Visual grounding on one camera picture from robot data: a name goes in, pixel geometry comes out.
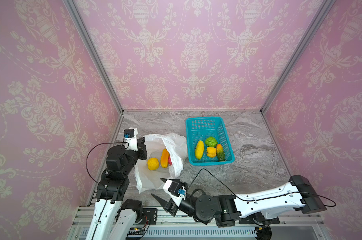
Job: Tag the perforated white vent strip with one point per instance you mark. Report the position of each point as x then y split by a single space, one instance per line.
183 232

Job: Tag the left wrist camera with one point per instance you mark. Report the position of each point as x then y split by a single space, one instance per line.
130 138

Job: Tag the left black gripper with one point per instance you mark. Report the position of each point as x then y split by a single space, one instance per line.
142 148

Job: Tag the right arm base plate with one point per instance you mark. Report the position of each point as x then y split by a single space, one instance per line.
259 220

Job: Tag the left corner aluminium post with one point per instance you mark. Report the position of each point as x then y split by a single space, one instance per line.
89 45

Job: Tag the corner aluminium post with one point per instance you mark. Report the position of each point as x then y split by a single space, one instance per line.
310 32
89 45

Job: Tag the white plastic bag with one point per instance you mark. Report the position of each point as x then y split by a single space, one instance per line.
177 147

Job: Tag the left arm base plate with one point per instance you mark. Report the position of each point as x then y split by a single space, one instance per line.
149 217

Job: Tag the right corner aluminium post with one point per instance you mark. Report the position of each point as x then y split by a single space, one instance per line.
310 32

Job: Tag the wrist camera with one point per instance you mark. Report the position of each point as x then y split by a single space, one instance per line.
177 192
130 138

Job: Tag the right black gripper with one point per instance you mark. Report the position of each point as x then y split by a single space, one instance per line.
171 205

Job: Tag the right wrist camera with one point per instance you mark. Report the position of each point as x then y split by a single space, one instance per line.
177 192

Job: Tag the aluminium front rail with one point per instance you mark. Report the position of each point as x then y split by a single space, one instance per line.
158 216

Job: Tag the orange green mango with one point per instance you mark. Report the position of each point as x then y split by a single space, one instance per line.
220 153

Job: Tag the yellow lemon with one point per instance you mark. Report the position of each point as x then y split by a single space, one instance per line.
199 150

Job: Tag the yellow banana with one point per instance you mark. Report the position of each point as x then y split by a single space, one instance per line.
164 158

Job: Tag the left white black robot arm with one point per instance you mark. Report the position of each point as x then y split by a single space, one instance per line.
111 189

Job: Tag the green apple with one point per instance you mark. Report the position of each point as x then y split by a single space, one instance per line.
211 142

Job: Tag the teal plastic basket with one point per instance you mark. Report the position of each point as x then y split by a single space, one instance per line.
198 129

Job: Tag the yellow orange bell pepper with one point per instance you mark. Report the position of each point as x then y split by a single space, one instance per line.
211 152

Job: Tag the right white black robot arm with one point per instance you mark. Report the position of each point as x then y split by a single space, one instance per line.
296 195

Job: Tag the round yellow citrus fruit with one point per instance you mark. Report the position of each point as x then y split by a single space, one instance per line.
153 164

